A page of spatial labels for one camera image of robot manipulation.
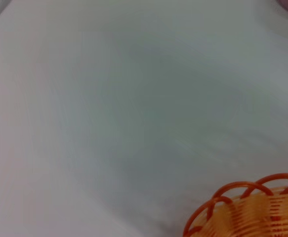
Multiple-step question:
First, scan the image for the orange woven plastic basket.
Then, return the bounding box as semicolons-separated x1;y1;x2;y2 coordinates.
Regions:
183;173;288;237

